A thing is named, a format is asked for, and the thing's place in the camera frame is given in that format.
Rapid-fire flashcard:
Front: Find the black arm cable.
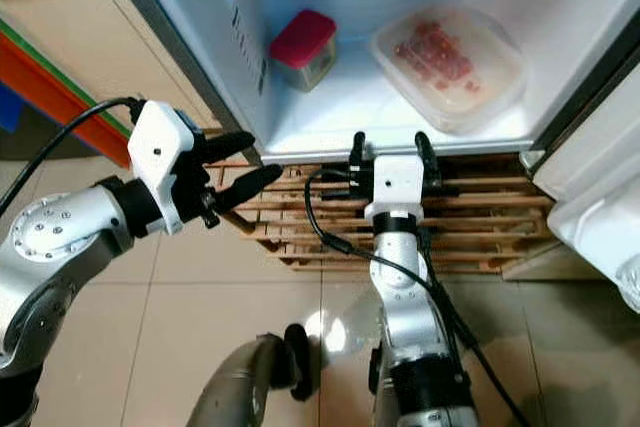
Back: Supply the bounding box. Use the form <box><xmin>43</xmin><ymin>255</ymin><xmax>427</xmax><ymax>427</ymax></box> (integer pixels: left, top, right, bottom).
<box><xmin>305</xmin><ymin>169</ymin><xmax>531</xmax><ymax>427</ymax></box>
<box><xmin>0</xmin><ymin>97</ymin><xmax>151</xmax><ymax>218</ymax></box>

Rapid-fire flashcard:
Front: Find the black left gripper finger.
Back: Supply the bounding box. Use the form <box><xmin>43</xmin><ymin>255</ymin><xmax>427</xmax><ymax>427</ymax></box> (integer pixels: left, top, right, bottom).
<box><xmin>206</xmin><ymin>130</ymin><xmax>256</xmax><ymax>162</ymax></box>
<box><xmin>216</xmin><ymin>164</ymin><xmax>284</xmax><ymax>212</ymax></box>

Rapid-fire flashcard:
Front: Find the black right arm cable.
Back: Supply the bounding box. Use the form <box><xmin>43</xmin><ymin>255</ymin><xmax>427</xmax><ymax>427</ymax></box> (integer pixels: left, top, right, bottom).
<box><xmin>305</xmin><ymin>169</ymin><xmax>531</xmax><ymax>427</ymax></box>

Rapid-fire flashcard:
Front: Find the beige kitchen cabinet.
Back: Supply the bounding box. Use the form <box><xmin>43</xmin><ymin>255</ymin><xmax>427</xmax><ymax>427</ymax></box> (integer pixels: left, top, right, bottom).
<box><xmin>0</xmin><ymin>0</ymin><xmax>211</xmax><ymax>138</ymax></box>

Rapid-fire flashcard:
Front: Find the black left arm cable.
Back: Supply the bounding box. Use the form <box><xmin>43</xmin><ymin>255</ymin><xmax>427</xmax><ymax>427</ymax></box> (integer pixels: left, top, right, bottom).
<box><xmin>0</xmin><ymin>97</ymin><xmax>151</xmax><ymax>218</ymax></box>

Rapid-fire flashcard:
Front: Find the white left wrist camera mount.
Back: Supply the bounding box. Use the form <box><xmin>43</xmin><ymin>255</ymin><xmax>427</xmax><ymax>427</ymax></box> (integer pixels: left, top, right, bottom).
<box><xmin>128</xmin><ymin>100</ymin><xmax>209</xmax><ymax>238</ymax></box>

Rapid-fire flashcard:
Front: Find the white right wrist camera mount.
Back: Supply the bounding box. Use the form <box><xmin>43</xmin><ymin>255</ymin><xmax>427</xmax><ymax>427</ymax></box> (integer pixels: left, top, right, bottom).
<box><xmin>365</xmin><ymin>154</ymin><xmax>426</xmax><ymax>223</ymax></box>

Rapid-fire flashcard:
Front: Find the small fridge body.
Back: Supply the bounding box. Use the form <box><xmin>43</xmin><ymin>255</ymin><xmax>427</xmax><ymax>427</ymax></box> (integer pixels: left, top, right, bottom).
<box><xmin>95</xmin><ymin>0</ymin><xmax>640</xmax><ymax>163</ymax></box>

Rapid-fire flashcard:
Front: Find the small container with red lid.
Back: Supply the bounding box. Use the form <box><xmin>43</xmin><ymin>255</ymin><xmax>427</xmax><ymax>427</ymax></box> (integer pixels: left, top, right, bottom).
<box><xmin>268</xmin><ymin>9</ymin><xmax>339</xmax><ymax>93</ymax></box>

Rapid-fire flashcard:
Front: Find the grey robot leg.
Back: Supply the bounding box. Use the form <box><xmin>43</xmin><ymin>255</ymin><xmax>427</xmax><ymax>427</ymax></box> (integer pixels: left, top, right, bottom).
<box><xmin>185</xmin><ymin>325</ymin><xmax>316</xmax><ymax>427</ymax></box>
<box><xmin>368</xmin><ymin>342</ymin><xmax>391</xmax><ymax>427</ymax></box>

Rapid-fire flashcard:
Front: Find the grey robot right leg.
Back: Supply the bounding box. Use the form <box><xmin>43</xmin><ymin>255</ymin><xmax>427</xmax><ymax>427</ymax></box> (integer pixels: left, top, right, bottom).
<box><xmin>368</xmin><ymin>342</ymin><xmax>391</xmax><ymax>427</ymax></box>

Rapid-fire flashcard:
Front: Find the grey robot left leg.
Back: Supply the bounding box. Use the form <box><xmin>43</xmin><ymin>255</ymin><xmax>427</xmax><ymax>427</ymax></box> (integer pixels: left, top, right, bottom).
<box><xmin>185</xmin><ymin>325</ymin><xmax>316</xmax><ymax>427</ymax></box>

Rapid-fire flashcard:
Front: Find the clear container with red food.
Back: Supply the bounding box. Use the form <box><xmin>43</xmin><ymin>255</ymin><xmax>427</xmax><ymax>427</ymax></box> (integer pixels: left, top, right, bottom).
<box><xmin>368</xmin><ymin>5</ymin><xmax>529</xmax><ymax>135</ymax></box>

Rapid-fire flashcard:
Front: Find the wooden slatted rack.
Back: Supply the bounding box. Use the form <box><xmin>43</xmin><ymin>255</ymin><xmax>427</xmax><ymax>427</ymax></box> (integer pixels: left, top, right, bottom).
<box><xmin>220</xmin><ymin>152</ymin><xmax>571</xmax><ymax>273</ymax></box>

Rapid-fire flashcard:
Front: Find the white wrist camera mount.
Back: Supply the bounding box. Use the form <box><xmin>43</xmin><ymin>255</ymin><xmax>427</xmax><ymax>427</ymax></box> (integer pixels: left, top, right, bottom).
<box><xmin>365</xmin><ymin>154</ymin><xmax>426</xmax><ymax>223</ymax></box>
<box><xmin>128</xmin><ymin>100</ymin><xmax>209</xmax><ymax>238</ymax></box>

